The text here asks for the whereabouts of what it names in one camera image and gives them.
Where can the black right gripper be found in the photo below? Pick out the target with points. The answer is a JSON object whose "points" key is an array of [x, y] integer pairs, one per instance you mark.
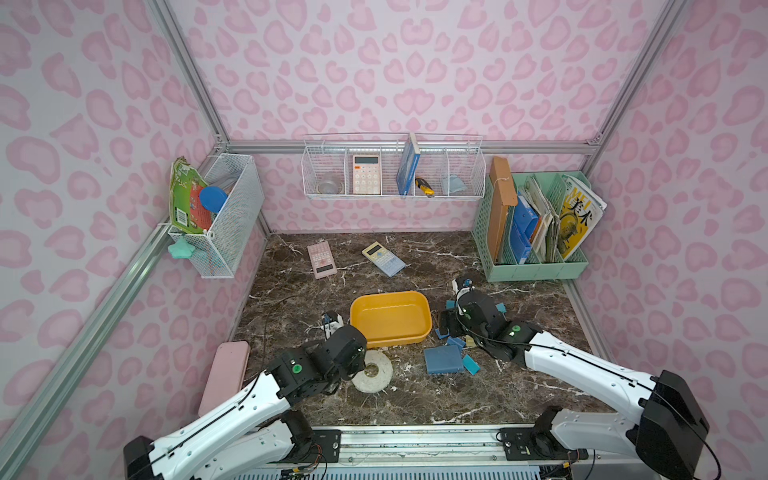
{"points": [[455, 318]]}

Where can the white tape roll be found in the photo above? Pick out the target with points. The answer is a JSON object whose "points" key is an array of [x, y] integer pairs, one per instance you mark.
{"points": [[376, 374]]}

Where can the yellow plastic storage box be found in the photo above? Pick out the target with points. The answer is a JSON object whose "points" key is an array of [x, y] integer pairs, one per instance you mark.
{"points": [[392, 319]]}

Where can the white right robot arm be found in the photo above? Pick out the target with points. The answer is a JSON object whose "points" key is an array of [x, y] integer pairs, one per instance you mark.
{"points": [[654, 418]]}

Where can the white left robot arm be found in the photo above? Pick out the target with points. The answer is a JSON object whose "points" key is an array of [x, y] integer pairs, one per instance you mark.
{"points": [[258, 425]]}

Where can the teal binder clip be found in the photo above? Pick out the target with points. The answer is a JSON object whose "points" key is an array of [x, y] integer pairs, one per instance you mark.
{"points": [[470, 365]]}

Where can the pink calculator on table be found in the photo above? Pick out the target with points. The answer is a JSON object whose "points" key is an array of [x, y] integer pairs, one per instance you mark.
{"points": [[322, 261]]}

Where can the blue folder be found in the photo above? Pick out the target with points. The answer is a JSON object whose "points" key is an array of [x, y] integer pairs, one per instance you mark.
{"points": [[524, 223]]}

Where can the green plastic file organizer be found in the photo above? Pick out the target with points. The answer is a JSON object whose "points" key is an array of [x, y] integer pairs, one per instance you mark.
{"points": [[533, 269]]}

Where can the yellow blue calculator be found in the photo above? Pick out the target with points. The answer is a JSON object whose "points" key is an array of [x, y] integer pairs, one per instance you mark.
{"points": [[384, 259]]}

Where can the pink pencil case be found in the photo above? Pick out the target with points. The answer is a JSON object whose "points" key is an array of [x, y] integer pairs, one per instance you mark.
{"points": [[226, 375]]}

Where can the brown folder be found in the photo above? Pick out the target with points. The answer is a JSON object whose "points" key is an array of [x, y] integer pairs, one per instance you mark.
{"points": [[504, 196]]}

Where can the yellow black small tool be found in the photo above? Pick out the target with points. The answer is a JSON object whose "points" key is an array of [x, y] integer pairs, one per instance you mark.
{"points": [[424, 186]]}

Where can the yellow art magazine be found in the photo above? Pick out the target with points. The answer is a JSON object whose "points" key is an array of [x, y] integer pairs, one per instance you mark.
{"points": [[581, 211]]}

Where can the blue book in basket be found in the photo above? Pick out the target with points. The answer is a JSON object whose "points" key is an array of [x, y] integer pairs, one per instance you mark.
{"points": [[405, 176]]}

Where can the clear tape roll in basket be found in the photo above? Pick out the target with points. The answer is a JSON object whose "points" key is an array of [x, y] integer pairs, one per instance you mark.
{"points": [[330, 186]]}

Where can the pink calculator in basket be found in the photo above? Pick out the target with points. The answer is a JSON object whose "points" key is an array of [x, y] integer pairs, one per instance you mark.
{"points": [[366, 174]]}

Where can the mint star toy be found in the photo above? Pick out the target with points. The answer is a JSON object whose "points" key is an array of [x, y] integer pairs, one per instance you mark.
{"points": [[181, 249]]}

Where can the blue round disc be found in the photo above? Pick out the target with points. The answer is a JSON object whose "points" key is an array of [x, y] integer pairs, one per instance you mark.
{"points": [[213, 199]]}

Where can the green snack package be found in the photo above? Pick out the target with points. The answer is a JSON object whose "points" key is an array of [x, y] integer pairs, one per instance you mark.
{"points": [[185, 208]]}

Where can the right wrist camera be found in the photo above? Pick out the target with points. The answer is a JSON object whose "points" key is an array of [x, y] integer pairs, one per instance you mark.
{"points": [[461, 286]]}

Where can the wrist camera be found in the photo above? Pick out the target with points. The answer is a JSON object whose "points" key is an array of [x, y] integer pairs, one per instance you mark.
{"points": [[461, 286], [331, 322]]}

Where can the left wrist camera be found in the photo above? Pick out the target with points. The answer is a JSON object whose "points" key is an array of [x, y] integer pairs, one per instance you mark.
{"points": [[331, 322]]}

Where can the metal base rail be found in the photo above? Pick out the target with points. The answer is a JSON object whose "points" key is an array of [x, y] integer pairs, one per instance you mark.
{"points": [[445, 452]]}

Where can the white wire basket left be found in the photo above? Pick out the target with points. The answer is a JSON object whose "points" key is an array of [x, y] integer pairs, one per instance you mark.
{"points": [[220, 249]]}

